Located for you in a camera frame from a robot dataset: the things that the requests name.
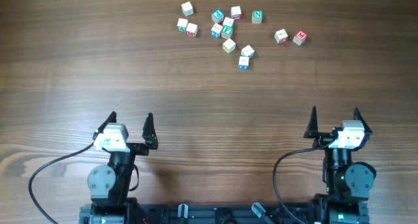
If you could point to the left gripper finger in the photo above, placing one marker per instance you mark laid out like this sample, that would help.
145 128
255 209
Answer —
149 133
111 119

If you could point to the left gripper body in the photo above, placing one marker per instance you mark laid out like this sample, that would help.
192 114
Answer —
138 150

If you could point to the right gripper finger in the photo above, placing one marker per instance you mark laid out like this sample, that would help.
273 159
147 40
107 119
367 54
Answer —
357 116
312 127

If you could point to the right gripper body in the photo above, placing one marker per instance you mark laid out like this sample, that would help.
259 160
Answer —
323 140

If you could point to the white block red picture side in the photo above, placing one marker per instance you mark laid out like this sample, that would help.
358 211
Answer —
281 36

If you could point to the block with red M side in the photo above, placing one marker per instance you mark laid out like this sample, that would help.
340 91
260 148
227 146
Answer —
191 30

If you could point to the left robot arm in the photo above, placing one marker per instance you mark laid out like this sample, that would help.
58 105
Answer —
109 184

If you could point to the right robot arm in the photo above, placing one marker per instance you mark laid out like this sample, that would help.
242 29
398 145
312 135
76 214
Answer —
348 183

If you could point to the red letter M block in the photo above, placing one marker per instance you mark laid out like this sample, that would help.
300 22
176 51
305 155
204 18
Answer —
300 37

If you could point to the block with blue X side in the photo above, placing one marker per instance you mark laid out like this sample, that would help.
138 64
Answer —
243 63

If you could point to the white block green N side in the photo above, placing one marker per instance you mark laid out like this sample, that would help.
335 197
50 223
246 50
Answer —
248 51

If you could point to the block with green letter side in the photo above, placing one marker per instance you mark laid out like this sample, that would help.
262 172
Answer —
182 24

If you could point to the yellow bordered block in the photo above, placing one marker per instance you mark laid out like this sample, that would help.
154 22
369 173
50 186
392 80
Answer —
229 45

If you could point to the green letter N block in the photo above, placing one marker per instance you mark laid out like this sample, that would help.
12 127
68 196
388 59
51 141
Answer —
257 17

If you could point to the green letter F block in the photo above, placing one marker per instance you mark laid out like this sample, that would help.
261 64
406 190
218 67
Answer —
226 32

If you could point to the plain white wooden block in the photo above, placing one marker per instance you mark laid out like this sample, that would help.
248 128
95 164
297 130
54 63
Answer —
187 8

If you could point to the blue letter P block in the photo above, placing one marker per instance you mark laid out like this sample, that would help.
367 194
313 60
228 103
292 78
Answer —
217 16

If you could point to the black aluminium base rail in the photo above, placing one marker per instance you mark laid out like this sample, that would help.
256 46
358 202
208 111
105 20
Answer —
165 214

